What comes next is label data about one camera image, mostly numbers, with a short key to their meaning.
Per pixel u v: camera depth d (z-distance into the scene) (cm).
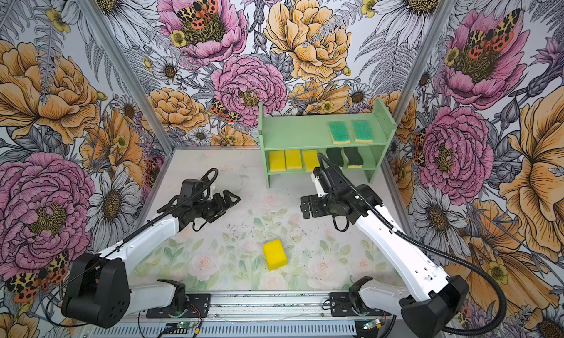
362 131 88
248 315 74
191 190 67
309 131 90
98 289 41
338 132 88
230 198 79
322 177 56
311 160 107
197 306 73
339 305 73
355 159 101
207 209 73
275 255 82
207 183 72
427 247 40
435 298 37
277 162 96
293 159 95
